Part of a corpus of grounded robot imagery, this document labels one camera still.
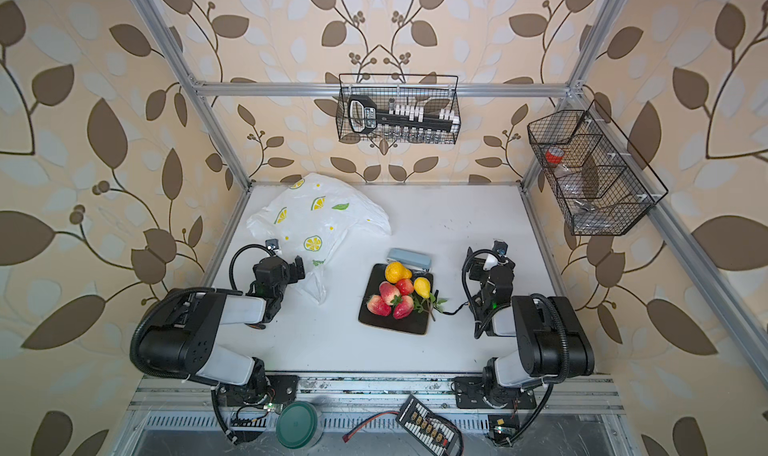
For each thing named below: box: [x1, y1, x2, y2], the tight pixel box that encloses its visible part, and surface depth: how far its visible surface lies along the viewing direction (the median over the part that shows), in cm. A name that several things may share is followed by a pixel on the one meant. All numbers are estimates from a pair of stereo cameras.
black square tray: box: [358, 263, 434, 335], surface depth 87 cm
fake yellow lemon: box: [414, 276, 431, 299], surface depth 90 cm
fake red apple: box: [379, 281, 401, 306], surface depth 86 cm
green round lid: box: [276, 401, 319, 450], surface depth 63 cm
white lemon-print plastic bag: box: [247, 173, 392, 305], surface depth 102 cm
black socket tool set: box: [348, 94, 460, 134], surface depth 84 cm
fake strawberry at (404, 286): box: [396, 278, 414, 296], surface depth 90 cm
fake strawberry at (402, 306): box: [390, 295, 414, 320], surface depth 86 cm
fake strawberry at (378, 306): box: [367, 294, 391, 317], surface depth 86 cm
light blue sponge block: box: [386, 247, 432, 271], surface depth 98 cm
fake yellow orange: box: [384, 261, 413, 284], surface depth 93 cm
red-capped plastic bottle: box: [545, 147, 564, 168], surface depth 88 cm
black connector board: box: [395, 394, 464, 456], surface depth 70 cm
